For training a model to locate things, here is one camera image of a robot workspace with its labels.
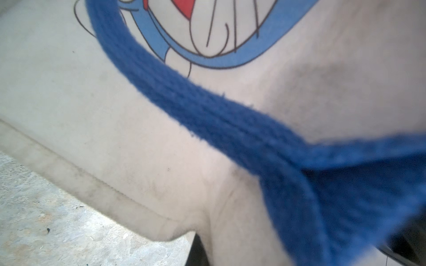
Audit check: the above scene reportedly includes white canvas bag blue handles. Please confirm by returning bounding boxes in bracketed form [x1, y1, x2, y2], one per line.
[1, 1, 426, 266]

